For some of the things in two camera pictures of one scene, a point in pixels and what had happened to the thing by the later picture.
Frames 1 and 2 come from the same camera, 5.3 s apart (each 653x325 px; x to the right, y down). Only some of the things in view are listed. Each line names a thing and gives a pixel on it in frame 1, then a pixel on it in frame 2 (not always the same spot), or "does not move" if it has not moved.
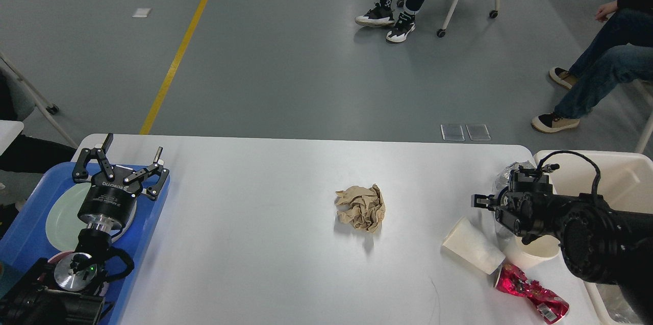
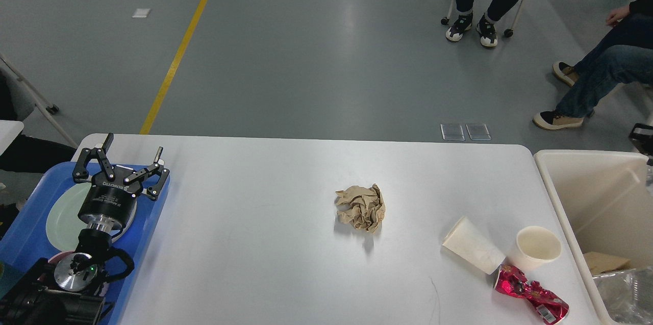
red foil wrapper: x=549 y=306 does not move
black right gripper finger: x=483 y=200 to x=642 y=135
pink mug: x=55 y=258 does not move
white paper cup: x=543 y=253 does not move
